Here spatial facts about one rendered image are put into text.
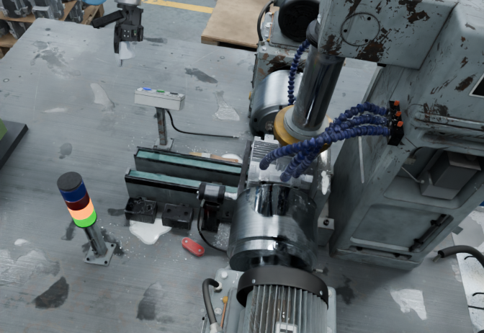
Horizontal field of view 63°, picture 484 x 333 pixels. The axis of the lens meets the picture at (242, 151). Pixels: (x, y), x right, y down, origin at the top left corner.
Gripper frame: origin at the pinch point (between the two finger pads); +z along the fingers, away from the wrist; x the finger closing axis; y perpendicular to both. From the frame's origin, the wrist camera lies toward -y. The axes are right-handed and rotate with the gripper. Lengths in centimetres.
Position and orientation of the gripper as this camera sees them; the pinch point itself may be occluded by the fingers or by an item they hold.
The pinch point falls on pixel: (118, 63)
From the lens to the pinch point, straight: 151.9
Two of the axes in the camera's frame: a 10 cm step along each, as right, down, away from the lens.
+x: 0.7, -2.9, 9.5
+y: 9.9, 1.6, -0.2
